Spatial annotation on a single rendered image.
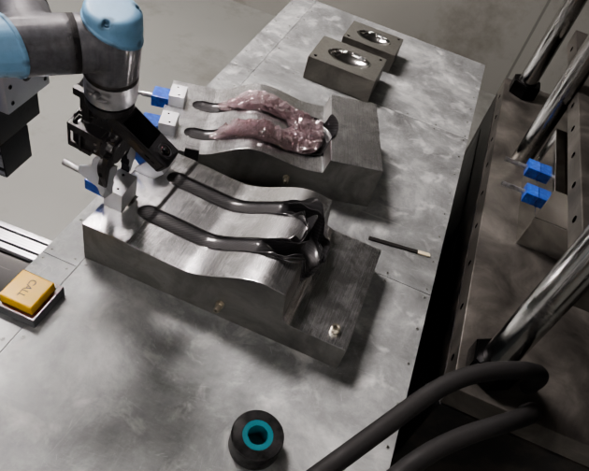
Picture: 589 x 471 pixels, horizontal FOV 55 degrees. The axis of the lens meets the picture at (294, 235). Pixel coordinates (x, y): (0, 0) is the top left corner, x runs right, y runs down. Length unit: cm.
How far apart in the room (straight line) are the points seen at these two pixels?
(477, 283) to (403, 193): 28
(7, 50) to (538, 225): 112
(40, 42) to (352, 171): 71
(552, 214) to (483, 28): 238
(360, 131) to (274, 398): 66
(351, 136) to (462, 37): 243
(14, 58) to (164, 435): 56
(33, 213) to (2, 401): 142
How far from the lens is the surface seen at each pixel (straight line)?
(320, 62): 165
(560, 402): 122
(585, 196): 123
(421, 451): 91
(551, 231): 143
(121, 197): 102
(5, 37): 78
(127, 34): 77
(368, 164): 125
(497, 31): 367
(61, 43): 78
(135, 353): 98
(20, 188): 242
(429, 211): 138
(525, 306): 102
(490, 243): 141
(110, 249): 104
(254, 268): 94
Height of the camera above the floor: 164
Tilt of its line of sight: 45 degrees down
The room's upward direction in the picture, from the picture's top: 18 degrees clockwise
